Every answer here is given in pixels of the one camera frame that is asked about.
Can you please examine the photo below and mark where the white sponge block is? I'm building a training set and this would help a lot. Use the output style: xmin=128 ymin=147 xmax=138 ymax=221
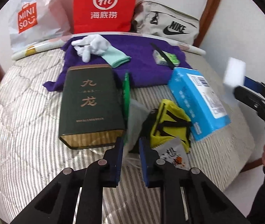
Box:
xmin=223 ymin=57 xmax=246 ymax=88

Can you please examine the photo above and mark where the white persimmon snack packet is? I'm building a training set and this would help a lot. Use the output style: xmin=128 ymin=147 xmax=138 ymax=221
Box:
xmin=154 ymin=138 xmax=190 ymax=170

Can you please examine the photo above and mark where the yellow black pouch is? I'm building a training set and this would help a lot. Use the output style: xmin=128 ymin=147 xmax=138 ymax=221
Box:
xmin=150 ymin=99 xmax=192 ymax=153

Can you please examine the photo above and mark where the green wet wipes pack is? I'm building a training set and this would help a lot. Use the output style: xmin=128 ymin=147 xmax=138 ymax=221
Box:
xmin=122 ymin=72 xmax=130 ymax=124

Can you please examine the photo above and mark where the white work glove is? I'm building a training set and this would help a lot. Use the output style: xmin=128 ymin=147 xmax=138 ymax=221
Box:
xmin=71 ymin=34 xmax=131 ymax=68

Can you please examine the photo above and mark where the foam bag with black strap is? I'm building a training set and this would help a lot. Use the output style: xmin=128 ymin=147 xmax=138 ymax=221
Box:
xmin=123 ymin=99 xmax=150 ymax=156

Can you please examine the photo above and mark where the blue tissue pack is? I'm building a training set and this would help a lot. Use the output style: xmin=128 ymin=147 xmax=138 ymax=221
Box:
xmin=168 ymin=67 xmax=230 ymax=141

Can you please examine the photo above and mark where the dark green tea tin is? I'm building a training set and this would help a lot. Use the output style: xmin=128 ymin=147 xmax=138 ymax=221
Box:
xmin=58 ymin=64 xmax=125 ymax=150

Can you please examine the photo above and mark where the striped quilted mattress cover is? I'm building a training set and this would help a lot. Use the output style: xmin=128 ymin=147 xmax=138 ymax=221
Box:
xmin=0 ymin=49 xmax=254 ymax=223

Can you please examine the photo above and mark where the purple towel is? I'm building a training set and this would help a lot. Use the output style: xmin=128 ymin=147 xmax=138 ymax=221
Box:
xmin=43 ymin=34 xmax=191 ymax=91

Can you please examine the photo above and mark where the green clear small packet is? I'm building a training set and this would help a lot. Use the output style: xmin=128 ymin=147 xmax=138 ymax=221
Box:
xmin=152 ymin=50 xmax=181 ymax=67

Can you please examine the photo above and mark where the beige Nike bag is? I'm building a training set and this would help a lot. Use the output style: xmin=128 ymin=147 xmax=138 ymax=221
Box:
xmin=132 ymin=1 xmax=199 ymax=45

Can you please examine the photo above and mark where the rolled white fruit-print mat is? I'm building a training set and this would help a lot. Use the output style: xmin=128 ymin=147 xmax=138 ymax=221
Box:
xmin=11 ymin=32 xmax=206 ymax=61

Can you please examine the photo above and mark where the red Haidilao paper bag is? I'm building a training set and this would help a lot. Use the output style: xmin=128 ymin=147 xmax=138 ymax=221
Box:
xmin=73 ymin=0 xmax=136 ymax=33

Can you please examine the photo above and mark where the white Miniso plastic bag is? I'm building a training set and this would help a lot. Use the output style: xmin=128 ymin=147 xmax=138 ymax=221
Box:
xmin=9 ymin=0 xmax=73 ymax=53

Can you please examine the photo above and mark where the wooden door frame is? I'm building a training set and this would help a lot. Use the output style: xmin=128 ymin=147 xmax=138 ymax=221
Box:
xmin=193 ymin=0 xmax=221 ymax=47

